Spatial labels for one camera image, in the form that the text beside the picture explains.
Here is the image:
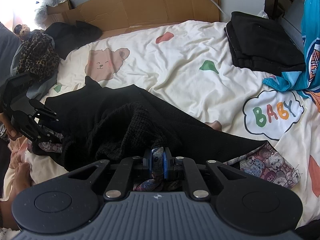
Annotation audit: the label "white cartoon print bedsheet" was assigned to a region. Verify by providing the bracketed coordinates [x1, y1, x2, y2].
[2, 19, 320, 230]

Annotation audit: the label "leopard print garment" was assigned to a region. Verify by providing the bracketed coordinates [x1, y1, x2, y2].
[16, 30, 60, 81]

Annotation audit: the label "folded black clothes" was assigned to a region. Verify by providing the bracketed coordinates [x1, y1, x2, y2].
[225, 11, 305, 76]

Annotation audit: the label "small plush toy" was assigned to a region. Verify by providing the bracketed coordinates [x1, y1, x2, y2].
[14, 24, 31, 41]

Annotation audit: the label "black knit garment patterned lining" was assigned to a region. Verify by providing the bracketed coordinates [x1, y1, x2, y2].
[28, 77, 300, 189]

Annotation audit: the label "black garment at bed head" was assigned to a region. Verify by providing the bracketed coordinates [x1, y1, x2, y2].
[44, 21, 103, 60]

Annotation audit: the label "brown cardboard sheet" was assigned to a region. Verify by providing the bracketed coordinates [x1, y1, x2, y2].
[44, 0, 221, 37]

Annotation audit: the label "person left hand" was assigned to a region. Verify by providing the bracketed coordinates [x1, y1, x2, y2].
[0, 113, 22, 141]

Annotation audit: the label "blue cartoon print fabric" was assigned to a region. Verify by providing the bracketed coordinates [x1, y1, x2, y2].
[263, 0, 319, 107]

